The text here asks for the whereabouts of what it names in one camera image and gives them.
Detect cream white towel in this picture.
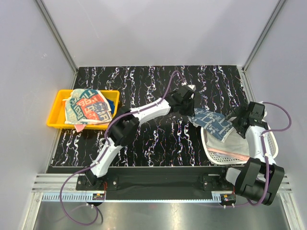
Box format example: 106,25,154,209
205,130,249,156

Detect blue patterned white towel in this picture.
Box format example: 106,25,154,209
188,108,234,142

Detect pink towel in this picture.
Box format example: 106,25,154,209
207,148,249,161

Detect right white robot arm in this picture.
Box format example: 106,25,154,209
218,102,285,206

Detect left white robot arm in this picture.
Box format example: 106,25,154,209
85,85,196,190

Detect black marble pattern mat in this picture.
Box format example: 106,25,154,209
51,65,248,168

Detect white perforated plastic basket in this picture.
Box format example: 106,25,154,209
201,126,279,165

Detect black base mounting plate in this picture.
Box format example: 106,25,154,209
76,166,234,202

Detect teal and red lettered towel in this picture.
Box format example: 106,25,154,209
65,89,113,125

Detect right aluminium frame post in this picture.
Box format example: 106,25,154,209
242,0,287,72

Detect aluminium frame post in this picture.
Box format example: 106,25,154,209
242,0,287,72
33,0,80,72

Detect slotted cable duct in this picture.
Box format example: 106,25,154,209
42,193,105,202

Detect left aluminium frame post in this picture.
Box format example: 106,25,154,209
33,0,80,72

